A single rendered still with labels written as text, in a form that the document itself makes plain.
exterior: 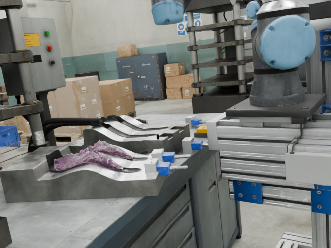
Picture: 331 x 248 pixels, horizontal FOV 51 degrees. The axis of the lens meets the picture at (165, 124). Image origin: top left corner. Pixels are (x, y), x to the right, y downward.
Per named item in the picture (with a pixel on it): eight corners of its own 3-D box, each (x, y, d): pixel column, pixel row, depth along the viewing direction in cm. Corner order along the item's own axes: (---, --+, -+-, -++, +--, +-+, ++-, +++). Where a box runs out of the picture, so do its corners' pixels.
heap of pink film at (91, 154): (135, 155, 126) (132, 135, 125) (121, 173, 109) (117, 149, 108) (68, 160, 131) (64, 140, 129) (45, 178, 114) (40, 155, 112)
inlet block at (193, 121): (212, 126, 181) (211, 116, 180) (206, 128, 178) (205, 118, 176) (191, 125, 190) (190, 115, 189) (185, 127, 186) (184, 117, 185)
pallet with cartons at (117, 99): (137, 116, 676) (131, 77, 660) (116, 127, 602) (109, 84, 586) (85, 118, 723) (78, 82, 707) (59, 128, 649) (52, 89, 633)
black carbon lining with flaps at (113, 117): (171, 131, 152) (168, 109, 150) (153, 141, 138) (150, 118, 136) (106, 131, 167) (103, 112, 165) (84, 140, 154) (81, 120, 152)
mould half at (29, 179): (170, 166, 129) (166, 137, 126) (157, 196, 104) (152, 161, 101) (45, 173, 138) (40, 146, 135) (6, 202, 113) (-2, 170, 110)
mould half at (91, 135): (191, 142, 155) (187, 113, 153) (165, 162, 133) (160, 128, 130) (100, 141, 178) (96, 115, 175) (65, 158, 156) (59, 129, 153)
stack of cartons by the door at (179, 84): (204, 96, 828) (201, 60, 810) (198, 98, 800) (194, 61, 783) (173, 97, 871) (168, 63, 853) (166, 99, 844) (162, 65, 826)
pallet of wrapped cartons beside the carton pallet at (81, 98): (111, 130, 579) (102, 74, 559) (80, 144, 509) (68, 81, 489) (55, 130, 633) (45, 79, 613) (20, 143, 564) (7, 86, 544)
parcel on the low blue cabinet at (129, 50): (138, 55, 878) (137, 43, 872) (131, 56, 851) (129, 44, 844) (125, 56, 900) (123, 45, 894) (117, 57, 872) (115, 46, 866)
